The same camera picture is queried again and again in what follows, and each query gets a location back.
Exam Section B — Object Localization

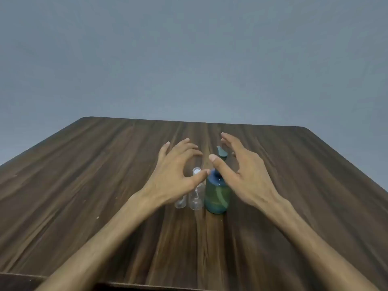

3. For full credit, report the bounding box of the person's left forearm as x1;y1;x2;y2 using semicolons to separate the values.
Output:
35;190;166;291

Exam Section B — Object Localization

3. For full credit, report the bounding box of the person's right hand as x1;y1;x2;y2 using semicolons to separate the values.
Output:
208;132;285;211

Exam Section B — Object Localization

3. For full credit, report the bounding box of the clear small bottle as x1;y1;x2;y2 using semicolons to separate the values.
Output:
188;175;203;211

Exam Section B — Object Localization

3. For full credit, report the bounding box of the person's left hand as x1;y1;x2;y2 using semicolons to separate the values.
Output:
133;137;211;207

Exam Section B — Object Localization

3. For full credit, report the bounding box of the person's right forearm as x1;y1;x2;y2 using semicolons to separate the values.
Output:
257;194;381;291

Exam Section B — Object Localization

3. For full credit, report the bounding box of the blue green pump bottle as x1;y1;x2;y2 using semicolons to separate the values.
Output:
203;145;231;215

